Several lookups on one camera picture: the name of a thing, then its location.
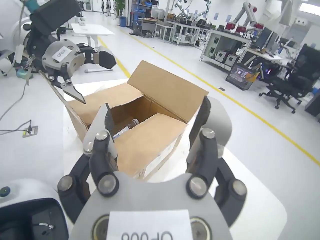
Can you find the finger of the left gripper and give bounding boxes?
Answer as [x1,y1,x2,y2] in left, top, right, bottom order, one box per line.
[47,66,87,105]
[76,42,117,71]

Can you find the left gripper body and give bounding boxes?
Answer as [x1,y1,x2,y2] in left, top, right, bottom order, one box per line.
[26,32,85,78]

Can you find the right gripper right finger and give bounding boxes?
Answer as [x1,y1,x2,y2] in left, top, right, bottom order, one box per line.
[186,96,248,228]

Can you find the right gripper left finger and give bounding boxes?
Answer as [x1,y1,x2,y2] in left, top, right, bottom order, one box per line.
[57,103,120,224]

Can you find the grey robot arm red joints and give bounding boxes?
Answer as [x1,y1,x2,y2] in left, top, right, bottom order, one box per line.
[225,2,264,34]

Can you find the white side table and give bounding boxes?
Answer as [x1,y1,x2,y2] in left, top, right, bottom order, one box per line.
[71,23,115,73]

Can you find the small clear spray bottle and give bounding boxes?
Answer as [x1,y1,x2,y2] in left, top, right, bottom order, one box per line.
[112,118,140,141]

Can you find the floor power socket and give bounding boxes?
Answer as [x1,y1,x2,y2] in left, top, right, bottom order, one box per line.
[22,125,39,138]

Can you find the large brown cardboard carton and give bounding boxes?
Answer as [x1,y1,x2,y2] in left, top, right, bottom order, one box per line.
[40,60,209,180]

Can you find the blue storage rack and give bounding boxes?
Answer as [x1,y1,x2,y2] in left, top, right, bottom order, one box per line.
[131,0,160,35]

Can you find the black computer case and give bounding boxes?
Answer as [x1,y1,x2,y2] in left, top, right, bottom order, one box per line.
[225,63,258,91]

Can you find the robot body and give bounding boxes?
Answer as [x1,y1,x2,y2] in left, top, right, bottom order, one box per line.
[0,178,69,240]

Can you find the white equipment workbench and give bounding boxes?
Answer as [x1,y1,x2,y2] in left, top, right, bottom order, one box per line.
[200,28,252,73]

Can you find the black office chair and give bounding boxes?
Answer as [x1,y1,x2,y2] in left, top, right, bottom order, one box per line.
[259,43,317,114]

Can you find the black computer monitor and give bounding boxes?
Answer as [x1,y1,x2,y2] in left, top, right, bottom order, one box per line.
[255,27,273,49]

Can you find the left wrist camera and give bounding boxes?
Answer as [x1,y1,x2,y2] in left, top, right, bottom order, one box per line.
[29,0,82,40]

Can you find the grey floor cable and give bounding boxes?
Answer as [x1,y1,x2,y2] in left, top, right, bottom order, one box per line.
[0,80,32,136]

